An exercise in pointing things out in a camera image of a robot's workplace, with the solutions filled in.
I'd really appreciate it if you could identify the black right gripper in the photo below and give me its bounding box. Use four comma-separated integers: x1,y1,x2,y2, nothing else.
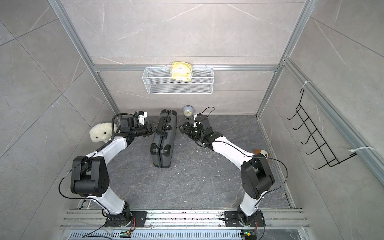
179,123,205,142

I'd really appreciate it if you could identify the grey aluminium poker case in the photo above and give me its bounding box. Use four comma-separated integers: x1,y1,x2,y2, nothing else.
150,110,178,168

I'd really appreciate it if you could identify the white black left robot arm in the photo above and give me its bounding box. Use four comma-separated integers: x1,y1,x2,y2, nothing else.
70,111,156,227

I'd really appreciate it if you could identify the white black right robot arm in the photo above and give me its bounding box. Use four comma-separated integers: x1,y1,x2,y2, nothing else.
179,113,275,227

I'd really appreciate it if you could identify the white fluffy plush sheep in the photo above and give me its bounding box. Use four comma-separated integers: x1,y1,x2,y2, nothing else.
89,123,113,143

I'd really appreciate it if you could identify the yellow cloth bundle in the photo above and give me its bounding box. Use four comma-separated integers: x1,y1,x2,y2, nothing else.
171,62,194,82

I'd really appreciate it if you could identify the brown white plush toy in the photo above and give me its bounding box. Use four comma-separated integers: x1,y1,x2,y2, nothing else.
254,149,270,159

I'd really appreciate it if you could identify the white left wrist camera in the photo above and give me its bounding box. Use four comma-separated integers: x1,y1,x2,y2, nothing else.
137,111,148,126

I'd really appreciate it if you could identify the white wire mesh basket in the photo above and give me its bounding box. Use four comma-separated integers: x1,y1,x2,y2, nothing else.
142,67,215,95

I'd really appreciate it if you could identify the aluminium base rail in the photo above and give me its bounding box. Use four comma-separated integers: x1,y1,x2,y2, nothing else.
59,209,314,240

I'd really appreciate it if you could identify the black wire hook rack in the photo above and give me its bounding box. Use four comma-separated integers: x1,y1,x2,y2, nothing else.
287,89,358,170

